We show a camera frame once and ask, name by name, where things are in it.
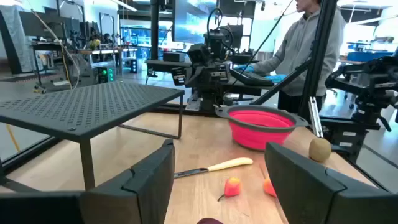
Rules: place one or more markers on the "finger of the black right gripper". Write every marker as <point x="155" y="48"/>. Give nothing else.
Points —
<point x="197" y="79"/>
<point x="206" y="79"/>

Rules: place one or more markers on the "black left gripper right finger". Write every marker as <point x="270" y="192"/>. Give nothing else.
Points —
<point x="311" y="196"/>

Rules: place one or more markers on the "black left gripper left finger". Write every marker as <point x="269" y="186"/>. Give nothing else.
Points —
<point x="130" y="199"/>

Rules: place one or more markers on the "small orange pear with stem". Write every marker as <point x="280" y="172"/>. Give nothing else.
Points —
<point x="232" y="187"/>
<point x="268" y="187"/>

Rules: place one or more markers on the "brown kiwi fruit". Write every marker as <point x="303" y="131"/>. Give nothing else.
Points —
<point x="319" y="150"/>

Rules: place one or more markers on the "red collapsible colander bowl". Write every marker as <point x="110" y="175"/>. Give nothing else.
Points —
<point x="258" y="137"/>

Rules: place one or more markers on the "dark red plum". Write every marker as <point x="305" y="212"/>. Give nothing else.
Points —
<point x="210" y="221"/>

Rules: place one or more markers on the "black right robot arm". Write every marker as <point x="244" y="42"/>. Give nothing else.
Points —
<point x="214" y="37"/>

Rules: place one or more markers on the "neighbouring black robot arm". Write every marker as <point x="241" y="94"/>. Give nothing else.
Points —
<point x="363" y="84"/>

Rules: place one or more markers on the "person's hand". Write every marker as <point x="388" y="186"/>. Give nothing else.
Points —
<point x="276" y="78"/>
<point x="244" y="68"/>

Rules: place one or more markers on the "black keyboard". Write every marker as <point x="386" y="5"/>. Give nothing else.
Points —
<point x="252" y="79"/>

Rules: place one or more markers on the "large display screen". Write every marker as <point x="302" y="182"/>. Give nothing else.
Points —
<point x="192" y="21"/>

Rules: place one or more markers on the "silver aluminium bar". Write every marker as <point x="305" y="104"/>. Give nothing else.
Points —
<point x="315" y="118"/>

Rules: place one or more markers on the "person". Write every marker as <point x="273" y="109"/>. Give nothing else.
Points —
<point x="298" y="46"/>

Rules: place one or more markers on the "computer with green lights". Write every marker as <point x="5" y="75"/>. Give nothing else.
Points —
<point x="104" y="73"/>

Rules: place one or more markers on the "black perforated metal shelf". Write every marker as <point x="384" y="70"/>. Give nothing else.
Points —
<point x="87" y="105"/>

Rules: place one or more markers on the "black workbench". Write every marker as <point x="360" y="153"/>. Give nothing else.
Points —
<point x="49" y="46"/>

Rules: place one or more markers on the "grey fabric cover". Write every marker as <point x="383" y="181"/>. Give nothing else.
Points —
<point x="17" y="34"/>

